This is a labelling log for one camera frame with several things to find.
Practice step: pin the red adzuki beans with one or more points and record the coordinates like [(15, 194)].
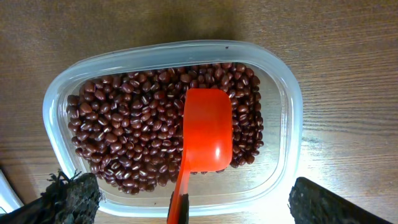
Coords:
[(128, 126)]

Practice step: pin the white digital kitchen scale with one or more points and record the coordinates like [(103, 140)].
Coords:
[(9, 201)]

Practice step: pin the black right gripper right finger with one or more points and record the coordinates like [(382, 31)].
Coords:
[(312, 203)]

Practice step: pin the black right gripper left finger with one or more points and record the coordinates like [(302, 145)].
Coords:
[(72, 200)]

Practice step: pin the clear plastic food container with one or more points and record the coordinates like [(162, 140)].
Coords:
[(265, 184)]

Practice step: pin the orange plastic measuring scoop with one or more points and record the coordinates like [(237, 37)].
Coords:
[(207, 143)]

